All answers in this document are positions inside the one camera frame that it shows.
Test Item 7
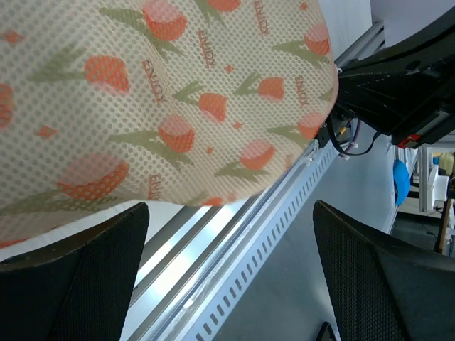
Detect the floral mesh laundry bag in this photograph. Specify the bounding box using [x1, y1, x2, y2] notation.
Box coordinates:
[1, 1, 338, 247]

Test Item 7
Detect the white slotted cable duct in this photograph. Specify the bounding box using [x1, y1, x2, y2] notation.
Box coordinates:
[173, 144, 336, 340]

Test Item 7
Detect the blue cap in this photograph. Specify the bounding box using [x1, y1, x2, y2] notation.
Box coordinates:
[392, 160, 411, 205]

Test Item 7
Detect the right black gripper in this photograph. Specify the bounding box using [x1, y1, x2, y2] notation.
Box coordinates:
[336, 9, 454, 148]

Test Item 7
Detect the aluminium mounting rail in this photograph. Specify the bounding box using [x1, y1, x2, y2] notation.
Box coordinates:
[120, 19, 388, 341]

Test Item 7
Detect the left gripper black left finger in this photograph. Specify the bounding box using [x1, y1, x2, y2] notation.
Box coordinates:
[1, 202, 149, 340]

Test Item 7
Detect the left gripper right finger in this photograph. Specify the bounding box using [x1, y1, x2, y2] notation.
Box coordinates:
[313, 200, 454, 340]

